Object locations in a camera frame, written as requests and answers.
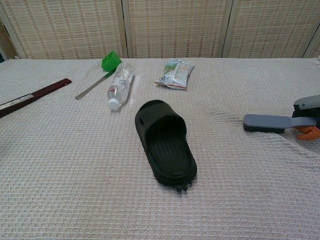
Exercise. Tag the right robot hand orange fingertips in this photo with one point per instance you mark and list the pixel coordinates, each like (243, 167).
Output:
(308, 103)

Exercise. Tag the grey scrub brush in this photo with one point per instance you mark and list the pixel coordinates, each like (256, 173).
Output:
(262, 121)

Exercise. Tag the woven folding screen panel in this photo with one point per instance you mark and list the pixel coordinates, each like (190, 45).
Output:
(272, 27)
(65, 27)
(315, 47)
(5, 42)
(177, 27)

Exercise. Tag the crumpled snack pouch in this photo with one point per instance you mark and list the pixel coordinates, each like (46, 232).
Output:
(176, 75)

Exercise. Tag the black slipper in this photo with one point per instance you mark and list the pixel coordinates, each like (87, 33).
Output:
(165, 150)

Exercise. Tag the clear plastic water bottle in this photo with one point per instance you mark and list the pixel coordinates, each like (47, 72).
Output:
(120, 82)

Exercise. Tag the white woven tablecloth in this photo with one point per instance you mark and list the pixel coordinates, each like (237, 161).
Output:
(100, 175)

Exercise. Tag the dark red folded fan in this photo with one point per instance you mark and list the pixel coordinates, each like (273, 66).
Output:
(32, 96)

